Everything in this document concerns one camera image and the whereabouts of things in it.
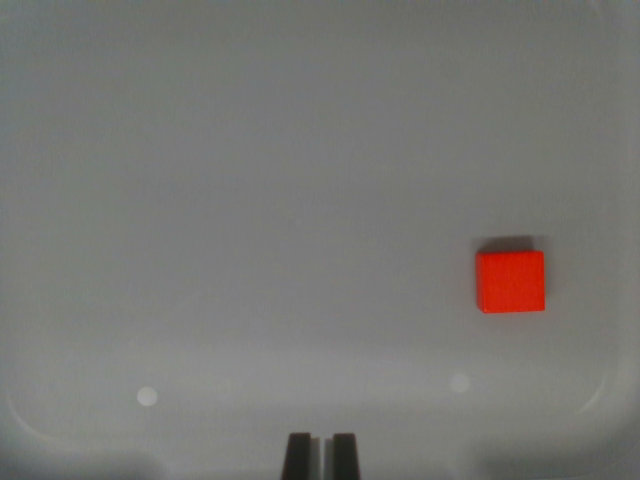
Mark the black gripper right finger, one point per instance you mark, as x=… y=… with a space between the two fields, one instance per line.
x=346 y=457

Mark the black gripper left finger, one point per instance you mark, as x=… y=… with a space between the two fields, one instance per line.
x=298 y=457

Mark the red cube block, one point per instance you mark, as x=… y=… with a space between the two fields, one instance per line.
x=510 y=281

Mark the white plastic tray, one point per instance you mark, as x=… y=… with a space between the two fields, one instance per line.
x=300 y=200

